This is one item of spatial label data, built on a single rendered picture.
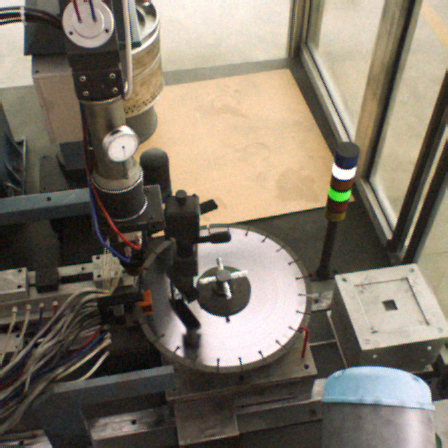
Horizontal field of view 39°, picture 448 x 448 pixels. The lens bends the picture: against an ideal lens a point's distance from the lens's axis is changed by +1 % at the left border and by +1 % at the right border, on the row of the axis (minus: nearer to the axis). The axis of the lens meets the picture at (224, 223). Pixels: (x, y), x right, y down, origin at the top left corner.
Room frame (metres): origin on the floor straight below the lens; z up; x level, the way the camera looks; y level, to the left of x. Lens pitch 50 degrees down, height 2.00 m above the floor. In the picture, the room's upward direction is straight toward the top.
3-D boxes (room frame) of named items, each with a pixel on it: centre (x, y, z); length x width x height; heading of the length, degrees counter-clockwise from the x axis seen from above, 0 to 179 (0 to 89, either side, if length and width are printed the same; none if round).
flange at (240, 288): (0.72, 0.00, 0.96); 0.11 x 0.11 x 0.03
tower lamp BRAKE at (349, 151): (0.90, -0.24, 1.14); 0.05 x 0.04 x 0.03; 10
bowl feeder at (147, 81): (1.44, 0.32, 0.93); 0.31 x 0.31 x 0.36
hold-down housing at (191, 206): (0.68, 0.07, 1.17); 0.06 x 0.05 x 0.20; 91
